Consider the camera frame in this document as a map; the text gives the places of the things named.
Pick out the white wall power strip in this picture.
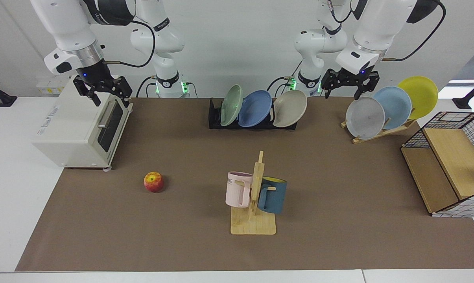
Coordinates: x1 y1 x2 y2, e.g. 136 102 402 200
36 77 70 96

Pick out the dark blue cup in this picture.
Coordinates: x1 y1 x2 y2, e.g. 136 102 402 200
257 177 288 215

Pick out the yellow plate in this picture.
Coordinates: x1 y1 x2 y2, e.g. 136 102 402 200
397 76 439 120

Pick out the pale green plate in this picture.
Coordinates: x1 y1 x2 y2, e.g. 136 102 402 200
220 85 244 127

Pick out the wooden cup stand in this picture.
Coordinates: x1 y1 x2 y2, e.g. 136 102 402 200
230 151 277 235

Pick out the brown table cloth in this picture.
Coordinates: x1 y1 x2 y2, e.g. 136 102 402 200
15 97 474 272

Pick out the pink cup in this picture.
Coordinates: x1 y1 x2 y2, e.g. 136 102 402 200
225 171 254 208

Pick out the pale toaster oven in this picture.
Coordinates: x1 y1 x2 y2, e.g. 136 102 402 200
31 75 134 171

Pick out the black dish rack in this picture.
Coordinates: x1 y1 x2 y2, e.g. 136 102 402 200
208 98 298 130

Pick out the red yellow apple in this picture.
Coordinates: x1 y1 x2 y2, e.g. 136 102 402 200
144 171 164 193

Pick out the black camera stand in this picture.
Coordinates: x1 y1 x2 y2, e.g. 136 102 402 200
0 75 18 107
452 75 474 110

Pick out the wooden plate rack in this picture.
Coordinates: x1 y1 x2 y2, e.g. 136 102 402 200
340 118 417 145

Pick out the grey plate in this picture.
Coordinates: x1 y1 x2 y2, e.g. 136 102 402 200
345 97 385 140

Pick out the wire basket with wooden floor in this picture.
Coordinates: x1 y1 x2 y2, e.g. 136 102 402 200
401 111 474 218

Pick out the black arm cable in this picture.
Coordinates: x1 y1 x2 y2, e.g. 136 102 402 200
382 0 446 62
103 18 157 68

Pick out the light blue plate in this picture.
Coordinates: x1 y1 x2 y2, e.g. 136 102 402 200
373 86 412 130

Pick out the beige plate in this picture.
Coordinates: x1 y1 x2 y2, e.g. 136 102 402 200
272 90 308 128

